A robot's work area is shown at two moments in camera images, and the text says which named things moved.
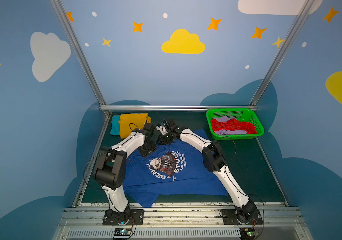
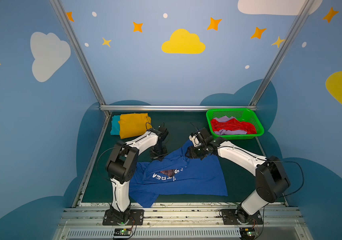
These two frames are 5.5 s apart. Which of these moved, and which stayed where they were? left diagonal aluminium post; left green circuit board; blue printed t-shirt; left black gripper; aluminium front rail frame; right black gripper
Moved: left black gripper; right black gripper
Stayed: left green circuit board; left diagonal aluminium post; blue printed t-shirt; aluminium front rail frame
